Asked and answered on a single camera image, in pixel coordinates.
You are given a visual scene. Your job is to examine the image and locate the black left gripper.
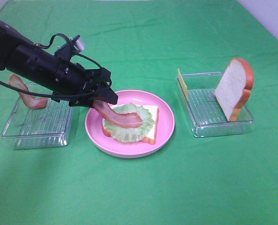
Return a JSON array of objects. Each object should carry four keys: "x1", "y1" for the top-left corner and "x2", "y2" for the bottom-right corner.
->
[{"x1": 49, "y1": 58, "x2": 118, "y2": 108}]

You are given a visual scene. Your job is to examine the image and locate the toy bacon strip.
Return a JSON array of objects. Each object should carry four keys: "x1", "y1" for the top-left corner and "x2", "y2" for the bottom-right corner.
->
[
  {"x1": 93, "y1": 100, "x2": 143, "y2": 128},
  {"x1": 8, "y1": 74, "x2": 48, "y2": 109}
]

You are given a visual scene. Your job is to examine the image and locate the toy bread slice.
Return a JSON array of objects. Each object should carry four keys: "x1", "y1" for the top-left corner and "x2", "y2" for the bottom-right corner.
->
[
  {"x1": 214, "y1": 58, "x2": 254, "y2": 122},
  {"x1": 102, "y1": 105, "x2": 160, "y2": 145}
]

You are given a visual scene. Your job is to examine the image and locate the toy lettuce leaf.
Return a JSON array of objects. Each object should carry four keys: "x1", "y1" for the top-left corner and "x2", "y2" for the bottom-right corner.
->
[{"x1": 104, "y1": 103, "x2": 155, "y2": 143}]

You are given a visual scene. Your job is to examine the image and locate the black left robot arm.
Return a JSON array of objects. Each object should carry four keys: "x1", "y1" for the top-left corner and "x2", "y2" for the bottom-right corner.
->
[{"x1": 0, "y1": 20, "x2": 118, "y2": 107}]

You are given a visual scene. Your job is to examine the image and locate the pink round plate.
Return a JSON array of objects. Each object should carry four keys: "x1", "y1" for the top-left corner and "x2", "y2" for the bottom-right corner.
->
[{"x1": 85, "y1": 90, "x2": 175, "y2": 158}]

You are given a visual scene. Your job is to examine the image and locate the left clear plastic container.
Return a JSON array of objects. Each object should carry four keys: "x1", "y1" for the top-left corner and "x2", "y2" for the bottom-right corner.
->
[{"x1": 0, "y1": 80, "x2": 78, "y2": 150}]

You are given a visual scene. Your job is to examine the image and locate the clear plastic container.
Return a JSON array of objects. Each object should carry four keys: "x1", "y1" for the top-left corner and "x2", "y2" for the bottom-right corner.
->
[
  {"x1": 176, "y1": 72, "x2": 254, "y2": 138},
  {"x1": 0, "y1": 80, "x2": 78, "y2": 150}
]

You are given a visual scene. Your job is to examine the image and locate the yellow toy cheese slice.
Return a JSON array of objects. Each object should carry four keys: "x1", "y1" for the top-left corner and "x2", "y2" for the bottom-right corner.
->
[{"x1": 178, "y1": 68, "x2": 188, "y2": 99}]

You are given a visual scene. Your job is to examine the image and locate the right clear plastic container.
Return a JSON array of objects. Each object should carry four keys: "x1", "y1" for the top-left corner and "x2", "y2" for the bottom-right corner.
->
[{"x1": 176, "y1": 72, "x2": 254, "y2": 138}]

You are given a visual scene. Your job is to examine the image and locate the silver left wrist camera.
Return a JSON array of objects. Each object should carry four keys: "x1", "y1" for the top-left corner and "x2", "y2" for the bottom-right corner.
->
[{"x1": 54, "y1": 35, "x2": 85, "y2": 58}]

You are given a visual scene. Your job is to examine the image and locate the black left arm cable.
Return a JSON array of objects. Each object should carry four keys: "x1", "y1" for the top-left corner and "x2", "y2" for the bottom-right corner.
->
[{"x1": 0, "y1": 33, "x2": 106, "y2": 98}]

